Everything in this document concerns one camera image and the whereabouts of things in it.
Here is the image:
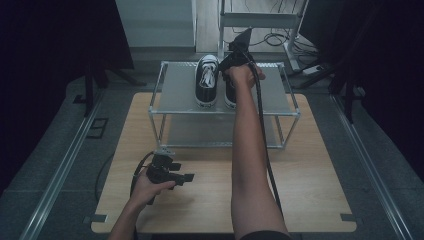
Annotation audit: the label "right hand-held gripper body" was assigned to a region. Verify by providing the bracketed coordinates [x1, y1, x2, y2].
[217, 27, 258, 82]

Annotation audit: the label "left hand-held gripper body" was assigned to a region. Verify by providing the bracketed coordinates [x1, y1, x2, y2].
[145, 148, 186, 205]

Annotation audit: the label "black white canvas sneaker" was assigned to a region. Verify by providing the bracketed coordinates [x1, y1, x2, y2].
[194, 54, 221, 109]
[223, 76, 238, 110]

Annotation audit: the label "metal frame shoe rack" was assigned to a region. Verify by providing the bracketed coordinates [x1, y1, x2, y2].
[147, 60, 302, 150]

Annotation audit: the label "person's right hand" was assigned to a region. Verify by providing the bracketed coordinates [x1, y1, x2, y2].
[223, 63, 267, 89]

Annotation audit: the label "person's left hand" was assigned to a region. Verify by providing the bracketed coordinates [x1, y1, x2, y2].
[128, 172, 177, 210]

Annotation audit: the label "white metal stand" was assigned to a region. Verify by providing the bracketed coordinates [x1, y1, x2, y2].
[217, 0, 310, 73]

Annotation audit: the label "white power strip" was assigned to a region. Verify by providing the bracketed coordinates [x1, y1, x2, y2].
[301, 64, 325, 77]

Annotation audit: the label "white cabinet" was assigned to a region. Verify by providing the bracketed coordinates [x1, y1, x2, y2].
[114, 0, 198, 50]

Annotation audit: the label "person's dark sleeve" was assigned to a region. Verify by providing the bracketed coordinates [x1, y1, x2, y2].
[239, 230, 292, 240]

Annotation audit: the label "black stand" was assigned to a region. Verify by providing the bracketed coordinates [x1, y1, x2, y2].
[293, 61, 356, 125]
[82, 61, 148, 118]

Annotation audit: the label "dark curtain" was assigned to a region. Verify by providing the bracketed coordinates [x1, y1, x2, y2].
[299, 0, 424, 183]
[0, 0, 135, 196]

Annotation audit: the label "left hand-held gripper cable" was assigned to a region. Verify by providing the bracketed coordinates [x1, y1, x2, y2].
[129, 151, 156, 198]

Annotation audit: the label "hand-held gripper cable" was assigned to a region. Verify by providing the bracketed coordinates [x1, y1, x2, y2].
[129, 151, 156, 198]
[247, 59, 285, 218]

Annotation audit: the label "tangle of floor cables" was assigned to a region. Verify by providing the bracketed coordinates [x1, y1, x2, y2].
[229, 0, 318, 56]

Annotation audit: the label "right hand-held gripper cable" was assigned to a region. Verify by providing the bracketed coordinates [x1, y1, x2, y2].
[247, 59, 285, 218]

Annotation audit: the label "metal floor rail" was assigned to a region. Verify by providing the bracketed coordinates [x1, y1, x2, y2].
[19, 89, 105, 240]
[329, 94, 415, 240]

